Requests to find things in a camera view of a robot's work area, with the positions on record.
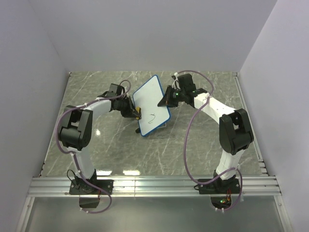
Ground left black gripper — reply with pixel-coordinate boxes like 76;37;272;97
117;96;140;118

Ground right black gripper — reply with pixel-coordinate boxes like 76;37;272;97
157;87;185;109

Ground yellow eraser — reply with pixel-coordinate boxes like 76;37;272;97
136;107;141;120

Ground blue framed whiteboard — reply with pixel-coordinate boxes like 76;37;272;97
132;75;171;137

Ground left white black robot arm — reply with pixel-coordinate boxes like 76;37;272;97
56;84;141;195

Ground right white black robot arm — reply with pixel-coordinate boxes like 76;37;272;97
157;71;254;193

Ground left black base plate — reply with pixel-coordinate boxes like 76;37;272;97
69;179;114;195

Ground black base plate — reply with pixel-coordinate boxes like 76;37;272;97
194;176;241;194
69;179;114;195

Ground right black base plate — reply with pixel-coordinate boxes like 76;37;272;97
194;176;241;194

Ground aluminium mounting rail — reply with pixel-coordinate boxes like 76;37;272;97
27;176;281;197

